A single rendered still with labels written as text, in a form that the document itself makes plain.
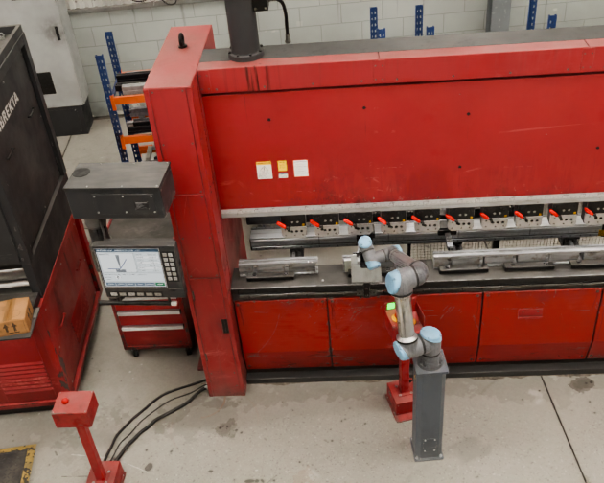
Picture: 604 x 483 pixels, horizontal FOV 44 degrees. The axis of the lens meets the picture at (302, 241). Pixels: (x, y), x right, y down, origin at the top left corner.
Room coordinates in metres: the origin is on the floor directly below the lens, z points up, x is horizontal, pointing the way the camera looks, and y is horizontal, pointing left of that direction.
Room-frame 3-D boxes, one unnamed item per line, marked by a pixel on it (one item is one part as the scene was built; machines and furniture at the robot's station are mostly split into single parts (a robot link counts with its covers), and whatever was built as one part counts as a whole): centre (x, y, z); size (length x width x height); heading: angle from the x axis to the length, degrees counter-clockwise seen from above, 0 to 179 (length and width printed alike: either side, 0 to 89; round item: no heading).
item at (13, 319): (3.36, 1.75, 1.04); 0.30 x 0.26 x 0.12; 90
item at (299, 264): (3.76, 0.16, 0.92); 0.50 x 0.06 x 0.10; 85
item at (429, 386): (2.96, -0.65, 0.39); 0.18 x 0.18 x 0.77; 0
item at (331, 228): (3.73, -0.16, 1.26); 0.15 x 0.09 x 0.17; 85
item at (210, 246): (3.97, 0.57, 1.15); 0.85 x 0.25 x 2.30; 175
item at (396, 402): (3.32, -0.58, 0.06); 0.25 x 0.20 x 0.12; 9
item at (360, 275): (3.57, -0.37, 1.00); 0.26 x 0.18 x 0.01; 175
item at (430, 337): (2.96, -0.65, 0.94); 0.13 x 0.12 x 0.14; 108
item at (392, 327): (3.35, -0.57, 0.75); 0.20 x 0.16 x 0.18; 99
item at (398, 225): (3.70, -0.56, 1.26); 0.15 x 0.09 x 0.17; 85
